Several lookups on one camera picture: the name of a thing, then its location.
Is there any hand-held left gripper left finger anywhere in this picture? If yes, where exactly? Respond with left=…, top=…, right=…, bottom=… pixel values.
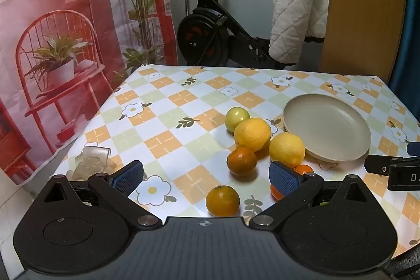
left=38, top=160, right=162, bottom=229

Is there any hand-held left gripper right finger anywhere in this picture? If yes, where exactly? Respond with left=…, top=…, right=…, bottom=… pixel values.
left=250, top=161, right=375, bottom=230

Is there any yellow lemon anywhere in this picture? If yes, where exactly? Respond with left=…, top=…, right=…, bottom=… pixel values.
left=234, top=118, right=272, bottom=152
left=269, top=132, right=306, bottom=168

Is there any dark orange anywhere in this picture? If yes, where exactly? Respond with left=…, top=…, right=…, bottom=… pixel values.
left=227, top=147, right=257, bottom=176

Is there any beige round plate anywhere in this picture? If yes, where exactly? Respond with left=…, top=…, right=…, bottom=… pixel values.
left=283, top=94, right=371, bottom=163

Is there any clear plastic object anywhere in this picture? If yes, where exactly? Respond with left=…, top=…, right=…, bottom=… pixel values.
left=67, top=145, right=117, bottom=182

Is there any floral checked tablecloth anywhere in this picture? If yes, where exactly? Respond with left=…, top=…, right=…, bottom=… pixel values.
left=54, top=64, right=420, bottom=259

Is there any green apple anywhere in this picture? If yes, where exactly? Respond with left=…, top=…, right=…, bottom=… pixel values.
left=225, top=107, right=251, bottom=133

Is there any blue cloth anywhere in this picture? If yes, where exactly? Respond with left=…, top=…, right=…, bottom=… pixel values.
left=389, top=0, right=420, bottom=123

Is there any round wooden board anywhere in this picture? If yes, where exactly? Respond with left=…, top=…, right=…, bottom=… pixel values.
left=320, top=0, right=407, bottom=82

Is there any black exercise bike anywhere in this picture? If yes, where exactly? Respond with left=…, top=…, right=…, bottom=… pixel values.
left=175, top=0, right=286, bottom=71

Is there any white quilted jacket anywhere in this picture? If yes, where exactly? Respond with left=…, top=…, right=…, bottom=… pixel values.
left=268, top=0, right=330, bottom=66

